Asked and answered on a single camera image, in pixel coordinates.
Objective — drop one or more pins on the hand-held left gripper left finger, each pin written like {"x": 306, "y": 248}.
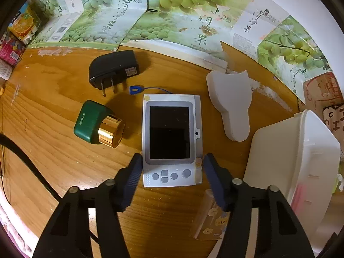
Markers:
{"x": 131, "y": 177}

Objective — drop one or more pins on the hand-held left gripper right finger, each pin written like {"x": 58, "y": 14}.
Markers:
{"x": 215, "y": 180}

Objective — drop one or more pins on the white plastic storage bin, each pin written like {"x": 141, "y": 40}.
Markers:
{"x": 271, "y": 161}

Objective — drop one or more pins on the white handheld screen device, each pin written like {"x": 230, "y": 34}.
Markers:
{"x": 172, "y": 129}

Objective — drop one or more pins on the green bottle with gold cap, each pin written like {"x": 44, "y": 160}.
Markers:
{"x": 88, "y": 121}

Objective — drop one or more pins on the black power adapter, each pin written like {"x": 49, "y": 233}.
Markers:
{"x": 113, "y": 64}

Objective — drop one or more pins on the clear bear print sleeve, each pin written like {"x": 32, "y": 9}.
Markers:
{"x": 207, "y": 220}

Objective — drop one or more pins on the white foam piece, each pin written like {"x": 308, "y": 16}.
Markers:
{"x": 231, "y": 99}

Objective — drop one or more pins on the pink patterned cloth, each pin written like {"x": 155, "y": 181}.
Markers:
{"x": 10, "y": 228}

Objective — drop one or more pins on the beige keyboard print canvas pouch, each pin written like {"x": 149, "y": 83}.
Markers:
{"x": 336, "y": 118}

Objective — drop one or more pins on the cardboard box with red print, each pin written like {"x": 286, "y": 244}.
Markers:
{"x": 322, "y": 86}

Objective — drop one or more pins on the grape print cardboard backdrop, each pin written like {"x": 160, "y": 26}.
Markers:
{"x": 172, "y": 10}

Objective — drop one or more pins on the pink box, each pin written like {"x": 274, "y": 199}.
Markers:
{"x": 12, "y": 49}

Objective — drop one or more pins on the orange print carton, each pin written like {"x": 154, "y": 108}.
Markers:
{"x": 24, "y": 21}

